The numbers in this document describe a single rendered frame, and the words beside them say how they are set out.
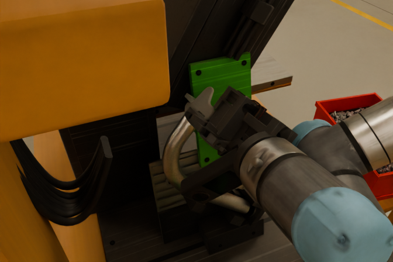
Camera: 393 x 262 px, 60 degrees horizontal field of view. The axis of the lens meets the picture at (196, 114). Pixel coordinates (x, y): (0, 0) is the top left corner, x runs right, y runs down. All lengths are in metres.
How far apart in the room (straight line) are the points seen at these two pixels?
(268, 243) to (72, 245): 0.43
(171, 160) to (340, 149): 0.28
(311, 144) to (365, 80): 2.64
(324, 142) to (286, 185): 0.15
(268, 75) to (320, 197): 0.54
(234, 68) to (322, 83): 2.35
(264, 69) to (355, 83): 2.23
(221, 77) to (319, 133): 0.21
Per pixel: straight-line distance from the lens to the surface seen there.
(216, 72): 0.59
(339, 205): 0.31
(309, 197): 0.32
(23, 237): 0.39
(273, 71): 0.84
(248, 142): 0.40
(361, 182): 0.45
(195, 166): 0.68
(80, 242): 0.84
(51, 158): 1.02
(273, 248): 0.78
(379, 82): 3.14
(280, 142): 0.39
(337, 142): 0.47
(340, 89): 2.92
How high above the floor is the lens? 1.58
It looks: 40 degrees down
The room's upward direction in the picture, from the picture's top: straight up
